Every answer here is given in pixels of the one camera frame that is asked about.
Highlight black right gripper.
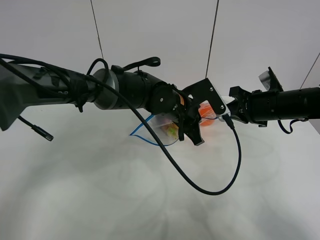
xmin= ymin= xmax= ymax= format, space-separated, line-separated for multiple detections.
xmin=227 ymin=86 xmax=269 ymax=127

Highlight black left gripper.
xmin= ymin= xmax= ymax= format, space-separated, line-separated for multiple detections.
xmin=149 ymin=81 xmax=206 ymax=147

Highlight clear blue-zip file bag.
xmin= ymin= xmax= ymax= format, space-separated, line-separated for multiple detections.
xmin=129 ymin=114 xmax=218 ymax=147

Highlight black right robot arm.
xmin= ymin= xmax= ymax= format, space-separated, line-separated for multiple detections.
xmin=227 ymin=86 xmax=320 ymax=127

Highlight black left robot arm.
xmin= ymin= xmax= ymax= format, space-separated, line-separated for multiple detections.
xmin=0 ymin=58 xmax=203 ymax=146

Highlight orange fruit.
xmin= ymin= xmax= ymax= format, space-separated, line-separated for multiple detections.
xmin=198 ymin=102 xmax=217 ymax=127

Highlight yellow pear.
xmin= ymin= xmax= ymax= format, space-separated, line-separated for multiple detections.
xmin=161 ymin=122 xmax=179 ymax=139

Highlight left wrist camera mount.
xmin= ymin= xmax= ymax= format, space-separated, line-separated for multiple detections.
xmin=182 ymin=78 xmax=231 ymax=120

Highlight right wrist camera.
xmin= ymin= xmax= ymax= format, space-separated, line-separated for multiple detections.
xmin=258 ymin=66 xmax=284 ymax=92

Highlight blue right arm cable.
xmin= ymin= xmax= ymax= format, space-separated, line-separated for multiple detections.
xmin=278 ymin=117 xmax=308 ymax=135

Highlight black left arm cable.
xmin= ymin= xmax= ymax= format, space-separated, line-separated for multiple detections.
xmin=0 ymin=53 xmax=242 ymax=196

